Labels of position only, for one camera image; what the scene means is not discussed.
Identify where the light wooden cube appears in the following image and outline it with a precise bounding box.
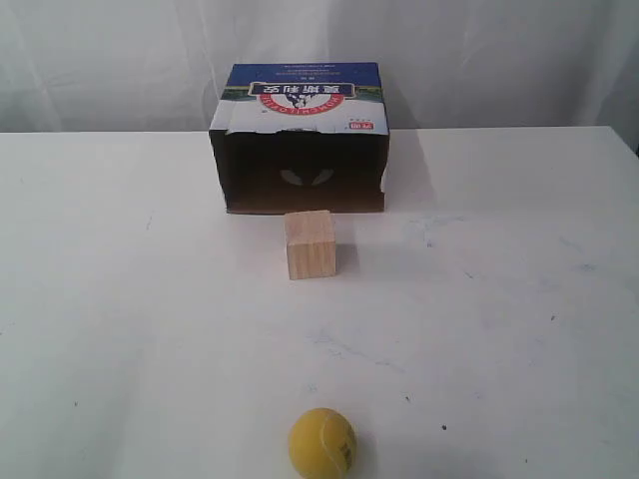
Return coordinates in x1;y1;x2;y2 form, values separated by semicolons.
284;210;336;280

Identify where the yellow tennis ball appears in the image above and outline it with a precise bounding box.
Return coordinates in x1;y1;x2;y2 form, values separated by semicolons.
288;408;357;479

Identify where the blue white cardboard box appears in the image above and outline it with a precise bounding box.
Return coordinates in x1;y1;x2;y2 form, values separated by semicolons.
209;62;390;215

